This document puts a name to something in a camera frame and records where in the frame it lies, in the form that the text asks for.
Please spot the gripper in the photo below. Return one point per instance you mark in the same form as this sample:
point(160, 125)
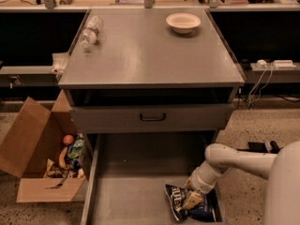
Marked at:
point(200, 183)

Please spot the blue chip bag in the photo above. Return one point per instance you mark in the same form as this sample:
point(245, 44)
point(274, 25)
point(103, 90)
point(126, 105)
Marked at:
point(203, 211)

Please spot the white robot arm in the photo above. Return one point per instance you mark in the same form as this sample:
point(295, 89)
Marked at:
point(281, 170)

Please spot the open grey lower drawer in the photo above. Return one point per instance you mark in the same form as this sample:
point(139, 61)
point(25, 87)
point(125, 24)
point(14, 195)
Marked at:
point(130, 171)

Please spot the closed grey upper drawer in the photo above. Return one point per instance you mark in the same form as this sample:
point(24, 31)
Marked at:
point(126, 119)

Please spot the grey metal drawer cabinet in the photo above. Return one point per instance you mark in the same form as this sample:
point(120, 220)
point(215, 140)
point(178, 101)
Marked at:
point(141, 61)

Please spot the black power adapter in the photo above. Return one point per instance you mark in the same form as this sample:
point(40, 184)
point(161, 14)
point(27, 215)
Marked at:
point(258, 147)

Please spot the black bar on floor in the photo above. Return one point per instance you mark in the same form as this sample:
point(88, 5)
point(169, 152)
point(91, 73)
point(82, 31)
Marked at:
point(275, 148)

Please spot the green snack packet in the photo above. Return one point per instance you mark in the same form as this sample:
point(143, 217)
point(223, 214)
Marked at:
point(75, 149)

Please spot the yellow banana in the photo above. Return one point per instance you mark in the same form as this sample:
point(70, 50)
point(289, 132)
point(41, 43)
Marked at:
point(61, 160)

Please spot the orange round fruit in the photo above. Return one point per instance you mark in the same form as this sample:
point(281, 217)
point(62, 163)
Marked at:
point(68, 140)

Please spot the white power strip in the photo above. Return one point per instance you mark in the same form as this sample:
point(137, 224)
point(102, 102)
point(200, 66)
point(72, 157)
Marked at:
point(283, 64)

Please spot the brown cardboard box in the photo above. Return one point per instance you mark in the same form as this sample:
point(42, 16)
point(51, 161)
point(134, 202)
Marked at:
point(35, 138)

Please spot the white paper bowl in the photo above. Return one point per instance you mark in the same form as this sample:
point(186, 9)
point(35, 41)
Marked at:
point(183, 23)

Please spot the clear plastic water bottle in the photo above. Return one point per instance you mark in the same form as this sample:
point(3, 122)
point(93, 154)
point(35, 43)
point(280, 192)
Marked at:
point(91, 31)

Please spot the black drawer handle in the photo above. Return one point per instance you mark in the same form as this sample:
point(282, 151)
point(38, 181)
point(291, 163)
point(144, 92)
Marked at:
point(152, 117)

